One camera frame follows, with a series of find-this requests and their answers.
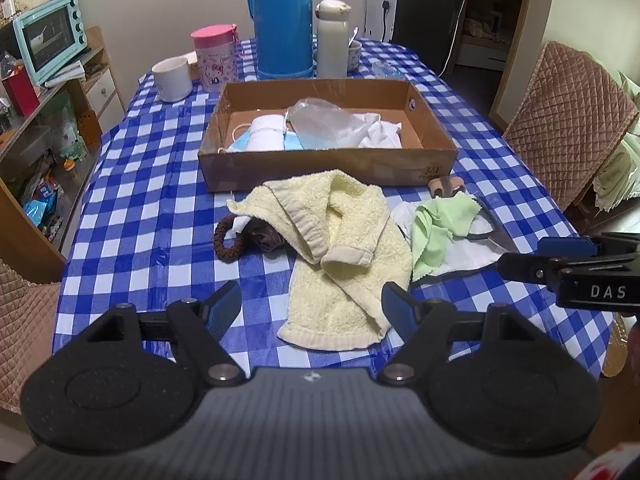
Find black refrigerator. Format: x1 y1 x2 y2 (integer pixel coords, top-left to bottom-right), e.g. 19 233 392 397
367 0 466 76

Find beige socks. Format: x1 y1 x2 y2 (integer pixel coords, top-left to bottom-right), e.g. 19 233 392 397
428 177 467 200

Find sofa with pale cover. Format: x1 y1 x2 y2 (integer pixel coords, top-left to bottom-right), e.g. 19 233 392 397
592 67 640 213

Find red white patterned clothing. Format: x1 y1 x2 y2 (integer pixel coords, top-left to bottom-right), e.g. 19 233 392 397
590 447 640 480

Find pale yellow towel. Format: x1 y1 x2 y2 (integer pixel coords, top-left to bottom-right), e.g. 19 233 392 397
226 169 413 352

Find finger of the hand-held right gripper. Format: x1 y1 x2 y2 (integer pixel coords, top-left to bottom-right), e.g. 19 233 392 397
497 251 568 285
537 236 603 259

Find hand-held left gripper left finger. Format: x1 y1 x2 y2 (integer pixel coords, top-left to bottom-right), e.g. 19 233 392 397
87 280 247 387

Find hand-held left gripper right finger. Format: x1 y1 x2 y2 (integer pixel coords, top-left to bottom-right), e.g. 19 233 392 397
376 281 537 387

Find pink lidded cartoon cup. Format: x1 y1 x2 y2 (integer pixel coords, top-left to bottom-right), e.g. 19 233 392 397
191 23 241 93

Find light green cloth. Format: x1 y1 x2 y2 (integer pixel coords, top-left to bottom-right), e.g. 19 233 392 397
410 195 478 281

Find shallow cardboard box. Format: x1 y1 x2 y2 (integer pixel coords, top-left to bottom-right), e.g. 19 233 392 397
197 78 459 193

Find white towel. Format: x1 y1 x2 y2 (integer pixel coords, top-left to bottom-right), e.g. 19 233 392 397
250 114 287 152

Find brown quilted chair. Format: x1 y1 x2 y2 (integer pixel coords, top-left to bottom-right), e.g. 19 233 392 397
502 41 640 211
0 258 63 413

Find white insulated bottle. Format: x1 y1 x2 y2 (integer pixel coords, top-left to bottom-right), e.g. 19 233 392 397
315 0 351 78

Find teal toaster oven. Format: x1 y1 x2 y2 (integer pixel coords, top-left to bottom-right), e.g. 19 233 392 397
12 0 87 86

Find clear plastic bag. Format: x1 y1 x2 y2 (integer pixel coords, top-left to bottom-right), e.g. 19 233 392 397
286 98 373 150

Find wooden panel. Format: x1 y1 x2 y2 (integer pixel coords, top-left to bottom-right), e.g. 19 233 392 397
0 177 67 286

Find brown hair scrunchie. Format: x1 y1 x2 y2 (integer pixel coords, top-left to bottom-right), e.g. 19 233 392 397
214 215 248 263

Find red box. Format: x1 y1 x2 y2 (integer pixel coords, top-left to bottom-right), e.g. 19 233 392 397
2 66 41 116

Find dark grey sock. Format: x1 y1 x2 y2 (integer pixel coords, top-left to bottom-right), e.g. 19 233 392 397
240 217 287 253

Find blue white checkered tablecloth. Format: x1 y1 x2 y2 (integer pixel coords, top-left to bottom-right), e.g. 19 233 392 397
55 37 616 381

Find wooden shelf cabinet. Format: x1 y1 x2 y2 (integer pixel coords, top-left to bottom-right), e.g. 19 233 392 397
0 26 126 261

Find tall blue thermos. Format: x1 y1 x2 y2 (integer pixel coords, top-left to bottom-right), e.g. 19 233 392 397
244 0 317 81

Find stack of papers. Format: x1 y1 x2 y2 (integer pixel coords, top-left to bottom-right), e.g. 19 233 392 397
45 60 86 88

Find white mug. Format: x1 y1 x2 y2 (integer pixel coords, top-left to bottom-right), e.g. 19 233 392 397
151 57 193 103

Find blue face mask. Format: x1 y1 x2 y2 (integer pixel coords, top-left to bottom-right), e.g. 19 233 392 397
218 122 306 155

